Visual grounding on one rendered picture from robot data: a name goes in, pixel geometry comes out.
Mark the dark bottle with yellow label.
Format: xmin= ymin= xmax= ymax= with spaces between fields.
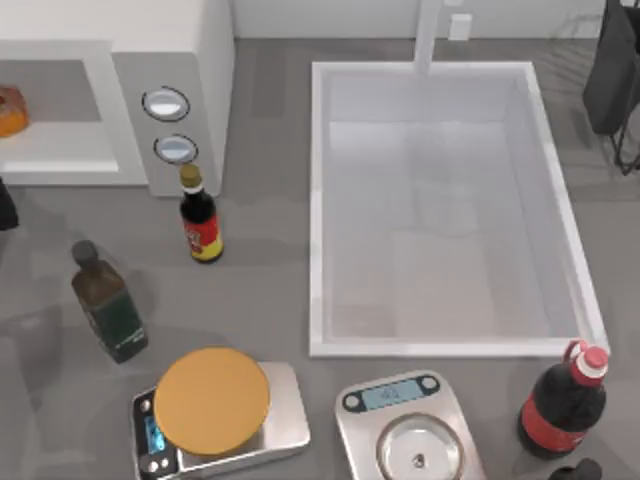
xmin=179 ymin=163 xmax=225 ymax=266

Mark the white sink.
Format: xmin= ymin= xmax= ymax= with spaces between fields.
xmin=308 ymin=60 xmax=611 ymax=358

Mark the round silver microwave knob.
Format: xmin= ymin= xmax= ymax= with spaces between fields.
xmin=141 ymin=86 xmax=191 ymax=123
xmin=153 ymin=133 xmax=199 ymax=165

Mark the silver scale with orange plate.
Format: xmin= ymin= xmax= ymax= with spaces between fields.
xmin=132 ymin=346 xmax=312 ymax=480

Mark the silver scale with round bowl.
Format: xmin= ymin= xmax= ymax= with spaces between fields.
xmin=334 ymin=369 xmax=487 ymax=480

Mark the dark green square bottle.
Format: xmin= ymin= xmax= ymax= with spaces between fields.
xmin=70 ymin=239 xmax=150 ymax=365

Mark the pale microwave oven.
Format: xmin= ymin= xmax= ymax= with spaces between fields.
xmin=0 ymin=0 xmax=236 ymax=200

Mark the tall white tap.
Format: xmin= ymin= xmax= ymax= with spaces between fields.
xmin=412 ymin=0 xmax=440 ymax=76

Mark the dark jug with red cap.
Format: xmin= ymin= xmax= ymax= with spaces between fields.
xmin=517 ymin=339 xmax=611 ymax=459

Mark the orange bread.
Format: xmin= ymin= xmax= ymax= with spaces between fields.
xmin=0 ymin=85 xmax=31 ymax=139

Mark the black object at bottom edge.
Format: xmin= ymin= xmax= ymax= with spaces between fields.
xmin=545 ymin=458 xmax=604 ymax=480

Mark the white wall socket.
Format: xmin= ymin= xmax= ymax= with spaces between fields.
xmin=448 ymin=13 xmax=472 ymax=42

